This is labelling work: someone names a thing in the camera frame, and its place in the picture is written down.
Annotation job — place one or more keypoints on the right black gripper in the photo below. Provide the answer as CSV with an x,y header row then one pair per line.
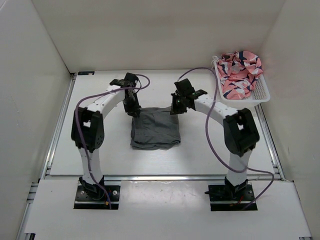
x,y
175,110

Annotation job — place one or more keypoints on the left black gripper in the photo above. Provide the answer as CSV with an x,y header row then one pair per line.
x,y
136,108

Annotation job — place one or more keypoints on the grey shorts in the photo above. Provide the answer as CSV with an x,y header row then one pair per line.
x,y
155,129

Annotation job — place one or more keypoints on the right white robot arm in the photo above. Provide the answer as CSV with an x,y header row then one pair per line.
x,y
239,129

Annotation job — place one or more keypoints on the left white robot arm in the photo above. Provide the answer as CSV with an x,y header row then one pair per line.
x,y
88,131

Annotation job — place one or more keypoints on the pink patterned shorts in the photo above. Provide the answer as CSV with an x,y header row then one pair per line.
x,y
239,72

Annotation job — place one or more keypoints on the small black label tag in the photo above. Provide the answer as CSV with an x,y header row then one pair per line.
x,y
86,73

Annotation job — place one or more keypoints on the white plastic basket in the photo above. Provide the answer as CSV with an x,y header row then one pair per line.
x,y
259,95

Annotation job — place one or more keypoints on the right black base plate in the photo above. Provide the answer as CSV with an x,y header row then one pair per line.
x,y
228,198

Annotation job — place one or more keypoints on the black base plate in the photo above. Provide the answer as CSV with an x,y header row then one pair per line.
x,y
97,201
228,198

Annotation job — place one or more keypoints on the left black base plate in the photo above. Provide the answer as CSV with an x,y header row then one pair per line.
x,y
97,201

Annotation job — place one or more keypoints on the aluminium frame rail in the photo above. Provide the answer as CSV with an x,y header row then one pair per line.
x,y
203,177

